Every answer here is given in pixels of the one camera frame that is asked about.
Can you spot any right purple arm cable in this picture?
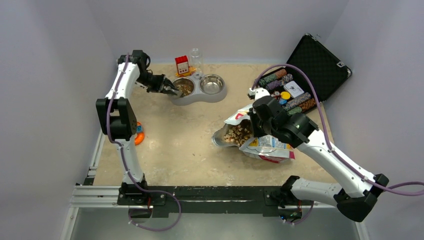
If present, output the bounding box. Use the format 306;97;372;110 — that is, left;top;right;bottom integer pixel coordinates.
250;63;424;197

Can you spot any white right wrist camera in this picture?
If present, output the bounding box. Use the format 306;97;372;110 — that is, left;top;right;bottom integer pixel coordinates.
247;87;270;101

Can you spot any red toy block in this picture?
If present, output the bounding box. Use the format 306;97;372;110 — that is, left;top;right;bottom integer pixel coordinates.
174;55;192;77

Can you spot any pet food kibble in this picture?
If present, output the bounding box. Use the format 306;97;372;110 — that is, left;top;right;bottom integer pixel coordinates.
224;120;253;147

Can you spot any silver metal scoop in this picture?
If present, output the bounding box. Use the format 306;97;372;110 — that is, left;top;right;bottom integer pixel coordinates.
175;83;194;98

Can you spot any black poker chip case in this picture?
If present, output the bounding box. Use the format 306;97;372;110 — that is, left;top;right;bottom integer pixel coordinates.
254;33;353;114

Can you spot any orange toy arch with blocks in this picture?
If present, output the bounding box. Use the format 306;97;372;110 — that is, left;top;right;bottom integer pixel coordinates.
134;121;145;146

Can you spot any clear water bottle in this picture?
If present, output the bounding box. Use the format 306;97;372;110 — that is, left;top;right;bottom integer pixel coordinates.
190;48;204;79

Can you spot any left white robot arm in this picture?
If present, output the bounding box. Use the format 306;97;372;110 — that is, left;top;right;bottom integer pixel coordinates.
95;50;182;205

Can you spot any pet food bag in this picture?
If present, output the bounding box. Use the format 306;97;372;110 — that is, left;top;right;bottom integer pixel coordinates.
211;104;295;164

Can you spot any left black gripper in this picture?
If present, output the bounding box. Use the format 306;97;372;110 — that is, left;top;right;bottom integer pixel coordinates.
136;71;178;95

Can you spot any grey double pet bowl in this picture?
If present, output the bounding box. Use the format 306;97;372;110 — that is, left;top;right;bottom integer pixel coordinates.
168;74;227;106

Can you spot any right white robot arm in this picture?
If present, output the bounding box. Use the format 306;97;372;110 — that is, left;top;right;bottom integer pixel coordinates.
280;113;389;223

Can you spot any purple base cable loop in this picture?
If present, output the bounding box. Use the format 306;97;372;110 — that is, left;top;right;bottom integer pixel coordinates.
128;190;182;233

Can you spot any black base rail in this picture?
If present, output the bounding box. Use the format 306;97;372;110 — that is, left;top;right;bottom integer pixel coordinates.
117;185;312;218

